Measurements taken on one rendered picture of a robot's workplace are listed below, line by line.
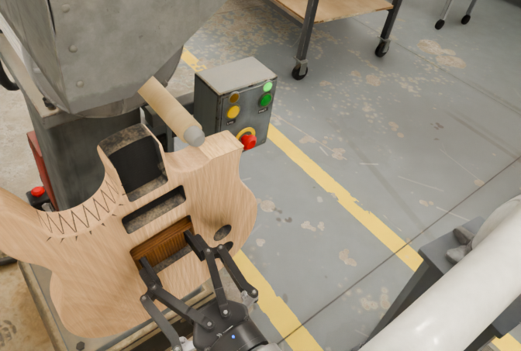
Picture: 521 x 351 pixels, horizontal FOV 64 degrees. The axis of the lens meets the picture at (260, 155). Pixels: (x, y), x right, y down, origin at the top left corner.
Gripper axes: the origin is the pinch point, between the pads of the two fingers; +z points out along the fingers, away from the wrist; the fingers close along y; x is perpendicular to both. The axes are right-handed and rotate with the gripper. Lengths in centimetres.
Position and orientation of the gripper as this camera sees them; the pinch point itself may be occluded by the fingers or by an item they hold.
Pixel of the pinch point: (167, 250)
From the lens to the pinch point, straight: 66.6
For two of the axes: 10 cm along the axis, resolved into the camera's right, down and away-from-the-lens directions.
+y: 7.9, -4.6, 4.1
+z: -6.1, -5.9, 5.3
